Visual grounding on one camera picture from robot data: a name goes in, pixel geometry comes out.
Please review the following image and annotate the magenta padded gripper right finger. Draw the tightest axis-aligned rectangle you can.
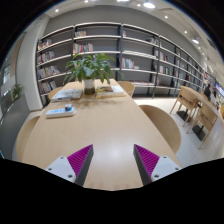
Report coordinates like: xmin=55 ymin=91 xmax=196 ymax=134
xmin=133 ymin=144 xmax=181 ymax=185

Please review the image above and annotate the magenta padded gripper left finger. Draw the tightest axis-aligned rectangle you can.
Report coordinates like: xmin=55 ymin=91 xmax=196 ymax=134
xmin=46 ymin=145 xmax=94 ymax=186

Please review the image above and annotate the wooden chair right near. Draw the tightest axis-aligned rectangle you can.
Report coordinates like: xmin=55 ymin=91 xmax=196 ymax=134
xmin=140 ymin=105 xmax=181 ymax=155

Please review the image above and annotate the wooden chair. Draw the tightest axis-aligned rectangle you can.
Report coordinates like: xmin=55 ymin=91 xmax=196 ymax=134
xmin=118 ymin=81 xmax=135 ymax=96
xmin=140 ymin=105 xmax=181 ymax=155
xmin=48 ymin=87 xmax=63 ymax=100

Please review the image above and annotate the white open magazine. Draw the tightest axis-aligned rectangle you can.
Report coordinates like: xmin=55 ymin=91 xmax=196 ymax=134
xmin=51 ymin=89 xmax=82 ymax=102

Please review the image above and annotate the wooden stool right front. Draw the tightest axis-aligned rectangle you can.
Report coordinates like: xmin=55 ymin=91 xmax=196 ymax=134
xmin=189 ymin=104 xmax=218 ymax=143

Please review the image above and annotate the wooden stool at right table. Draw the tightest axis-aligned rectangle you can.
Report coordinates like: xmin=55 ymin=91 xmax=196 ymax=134
xmin=174 ymin=86 xmax=199 ymax=125

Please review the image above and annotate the wooden chair far left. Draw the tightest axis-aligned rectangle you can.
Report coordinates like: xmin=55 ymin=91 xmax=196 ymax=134
xmin=48 ymin=87 xmax=63 ymax=100

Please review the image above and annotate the wooden chair far right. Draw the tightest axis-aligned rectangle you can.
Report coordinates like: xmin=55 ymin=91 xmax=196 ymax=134
xmin=118 ymin=81 xmax=135 ymax=96

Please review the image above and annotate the yellow covered book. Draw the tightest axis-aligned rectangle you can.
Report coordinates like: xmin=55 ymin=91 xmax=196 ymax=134
xmin=96 ymin=85 xmax=125 ymax=98

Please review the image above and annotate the small plant at left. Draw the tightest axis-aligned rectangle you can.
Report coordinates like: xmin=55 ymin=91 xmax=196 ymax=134
xmin=12 ymin=84 xmax=23 ymax=101

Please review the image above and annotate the green potted plant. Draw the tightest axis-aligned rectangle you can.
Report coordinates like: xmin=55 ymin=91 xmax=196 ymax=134
xmin=63 ymin=53 xmax=114 ymax=95

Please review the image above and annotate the grey wall bookshelf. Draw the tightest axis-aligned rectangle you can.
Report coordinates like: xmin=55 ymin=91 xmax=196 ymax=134
xmin=36 ymin=22 xmax=204 ymax=104

